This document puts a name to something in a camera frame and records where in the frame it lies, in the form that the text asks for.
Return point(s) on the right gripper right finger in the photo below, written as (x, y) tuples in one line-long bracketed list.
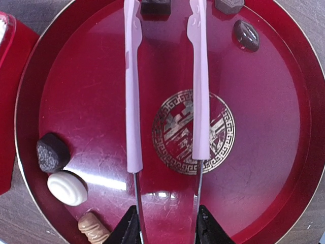
[(208, 229)]

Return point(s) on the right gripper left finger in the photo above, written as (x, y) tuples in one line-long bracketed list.
[(128, 229)]

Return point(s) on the tan caramel chocolate front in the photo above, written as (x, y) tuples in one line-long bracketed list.
[(93, 229)]

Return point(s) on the white spiral chocolate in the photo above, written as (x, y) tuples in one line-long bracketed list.
[(67, 188)]

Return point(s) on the dark textured chocolate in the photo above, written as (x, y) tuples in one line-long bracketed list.
[(53, 154)]

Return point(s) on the pink tongs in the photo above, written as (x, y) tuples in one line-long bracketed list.
[(197, 34)]

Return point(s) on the red tin box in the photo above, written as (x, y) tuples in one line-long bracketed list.
[(16, 46)]

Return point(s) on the dark square chocolate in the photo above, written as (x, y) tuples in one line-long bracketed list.
[(156, 8)]

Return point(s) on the small dark chocolate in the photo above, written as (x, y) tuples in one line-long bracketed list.
[(246, 35)]

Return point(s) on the round red tray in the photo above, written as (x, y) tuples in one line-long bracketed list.
[(266, 121)]

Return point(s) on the white paper cup liners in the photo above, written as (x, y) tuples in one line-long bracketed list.
[(3, 27)]

